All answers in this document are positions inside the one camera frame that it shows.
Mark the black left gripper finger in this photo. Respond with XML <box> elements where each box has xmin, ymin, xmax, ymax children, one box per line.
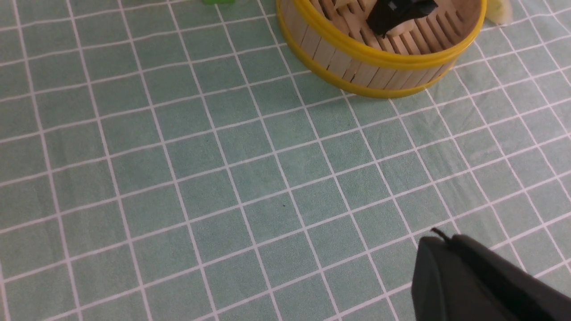
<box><xmin>411</xmin><ymin>228</ymin><xmax>571</xmax><ymax>321</ymax></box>

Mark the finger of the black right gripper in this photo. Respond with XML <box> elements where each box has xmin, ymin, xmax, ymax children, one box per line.
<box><xmin>366</xmin><ymin>0</ymin><xmax>439</xmax><ymax>37</ymax></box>

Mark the pale green dumpling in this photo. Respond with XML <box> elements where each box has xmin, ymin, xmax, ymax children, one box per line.
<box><xmin>485</xmin><ymin>0</ymin><xmax>513</xmax><ymax>25</ymax></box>

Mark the bamboo steamer tray yellow rim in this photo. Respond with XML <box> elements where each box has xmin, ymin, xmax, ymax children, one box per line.
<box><xmin>276</xmin><ymin>0</ymin><xmax>487</xmax><ymax>98</ymax></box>

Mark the green foam cube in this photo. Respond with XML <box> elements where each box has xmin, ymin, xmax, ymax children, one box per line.
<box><xmin>203</xmin><ymin>0</ymin><xmax>236</xmax><ymax>5</ymax></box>

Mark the green checkered tablecloth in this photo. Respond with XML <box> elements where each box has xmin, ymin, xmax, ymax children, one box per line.
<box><xmin>0</xmin><ymin>0</ymin><xmax>570</xmax><ymax>321</ymax></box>

